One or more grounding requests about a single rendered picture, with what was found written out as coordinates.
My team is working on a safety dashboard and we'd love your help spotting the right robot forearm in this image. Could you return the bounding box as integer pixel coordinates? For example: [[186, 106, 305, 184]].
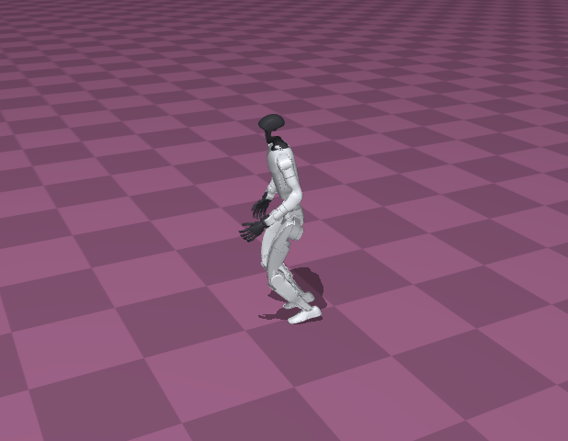
[[266, 178, 278, 200]]

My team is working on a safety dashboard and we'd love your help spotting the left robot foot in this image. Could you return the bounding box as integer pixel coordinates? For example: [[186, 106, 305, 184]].
[[288, 306, 322, 324]]

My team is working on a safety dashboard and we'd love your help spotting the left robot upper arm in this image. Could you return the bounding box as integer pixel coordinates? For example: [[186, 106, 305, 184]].
[[277, 153, 303, 203]]

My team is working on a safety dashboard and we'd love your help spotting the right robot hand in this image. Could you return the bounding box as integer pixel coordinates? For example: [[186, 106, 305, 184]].
[[251, 191, 272, 220]]

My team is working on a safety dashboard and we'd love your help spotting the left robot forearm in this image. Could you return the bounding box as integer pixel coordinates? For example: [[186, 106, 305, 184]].
[[264, 193, 301, 226]]

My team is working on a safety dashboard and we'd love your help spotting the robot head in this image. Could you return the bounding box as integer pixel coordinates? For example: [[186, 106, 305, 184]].
[[258, 114, 290, 151]]

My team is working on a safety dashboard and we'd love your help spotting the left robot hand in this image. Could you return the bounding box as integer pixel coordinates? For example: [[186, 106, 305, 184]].
[[239, 214, 271, 242]]

